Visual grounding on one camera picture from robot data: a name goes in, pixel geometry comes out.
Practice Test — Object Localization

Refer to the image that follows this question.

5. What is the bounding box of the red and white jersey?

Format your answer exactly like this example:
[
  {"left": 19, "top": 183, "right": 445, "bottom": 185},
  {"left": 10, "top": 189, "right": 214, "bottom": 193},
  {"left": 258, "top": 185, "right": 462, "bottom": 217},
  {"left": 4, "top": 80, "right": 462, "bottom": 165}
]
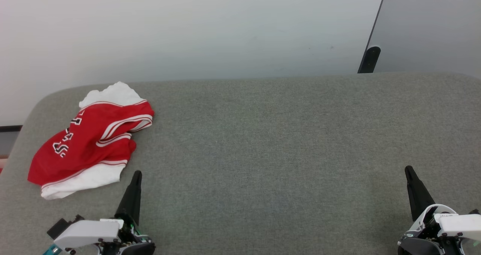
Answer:
[{"left": 27, "top": 81, "right": 155, "bottom": 200}]

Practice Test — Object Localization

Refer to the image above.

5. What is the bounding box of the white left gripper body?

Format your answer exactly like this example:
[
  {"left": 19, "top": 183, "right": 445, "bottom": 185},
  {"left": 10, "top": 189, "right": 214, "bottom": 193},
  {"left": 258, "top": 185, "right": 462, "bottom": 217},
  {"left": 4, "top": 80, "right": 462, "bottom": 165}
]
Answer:
[{"left": 53, "top": 217, "right": 156, "bottom": 255}]

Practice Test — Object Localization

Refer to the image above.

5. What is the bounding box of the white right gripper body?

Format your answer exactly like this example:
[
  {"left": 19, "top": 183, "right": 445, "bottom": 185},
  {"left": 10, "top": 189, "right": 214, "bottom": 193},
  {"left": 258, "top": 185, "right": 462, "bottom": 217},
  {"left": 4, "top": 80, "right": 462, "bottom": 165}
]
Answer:
[{"left": 397, "top": 204, "right": 481, "bottom": 255}]

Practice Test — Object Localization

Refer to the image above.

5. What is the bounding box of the black framed glass panel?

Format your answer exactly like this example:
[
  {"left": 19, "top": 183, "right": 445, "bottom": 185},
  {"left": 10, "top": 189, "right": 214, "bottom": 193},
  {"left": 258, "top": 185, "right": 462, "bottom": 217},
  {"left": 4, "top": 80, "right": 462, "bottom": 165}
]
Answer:
[{"left": 0, "top": 125, "right": 23, "bottom": 157}]

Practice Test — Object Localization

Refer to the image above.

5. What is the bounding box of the grey partition panel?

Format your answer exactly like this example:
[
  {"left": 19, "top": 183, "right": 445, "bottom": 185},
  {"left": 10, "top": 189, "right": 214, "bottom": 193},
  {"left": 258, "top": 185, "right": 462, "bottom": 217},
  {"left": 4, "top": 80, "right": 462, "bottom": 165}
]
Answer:
[{"left": 365, "top": 0, "right": 481, "bottom": 79}]

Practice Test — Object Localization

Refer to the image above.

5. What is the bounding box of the black panel frame bar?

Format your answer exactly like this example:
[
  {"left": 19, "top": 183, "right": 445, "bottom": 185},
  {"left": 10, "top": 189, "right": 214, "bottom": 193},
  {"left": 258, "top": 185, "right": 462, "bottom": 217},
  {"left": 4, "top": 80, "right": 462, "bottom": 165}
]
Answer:
[{"left": 357, "top": 0, "right": 390, "bottom": 74}]

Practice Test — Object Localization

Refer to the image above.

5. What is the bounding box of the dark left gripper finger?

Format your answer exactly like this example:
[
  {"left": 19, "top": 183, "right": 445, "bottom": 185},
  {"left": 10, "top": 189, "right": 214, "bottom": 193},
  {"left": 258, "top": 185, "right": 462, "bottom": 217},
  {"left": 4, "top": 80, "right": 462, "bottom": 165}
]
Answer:
[{"left": 114, "top": 170, "right": 143, "bottom": 226}]

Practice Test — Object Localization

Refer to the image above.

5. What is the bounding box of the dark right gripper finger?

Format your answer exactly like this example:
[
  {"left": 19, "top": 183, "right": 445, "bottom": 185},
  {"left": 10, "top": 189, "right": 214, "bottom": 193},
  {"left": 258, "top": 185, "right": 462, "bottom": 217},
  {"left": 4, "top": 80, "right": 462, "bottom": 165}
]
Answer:
[{"left": 404, "top": 165, "right": 436, "bottom": 222}]

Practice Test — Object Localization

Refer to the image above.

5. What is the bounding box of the grey fabric sofa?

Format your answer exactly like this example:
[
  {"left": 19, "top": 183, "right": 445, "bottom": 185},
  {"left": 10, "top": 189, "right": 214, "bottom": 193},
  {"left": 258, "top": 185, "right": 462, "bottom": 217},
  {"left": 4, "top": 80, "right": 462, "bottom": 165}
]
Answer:
[{"left": 0, "top": 71, "right": 481, "bottom": 255}]

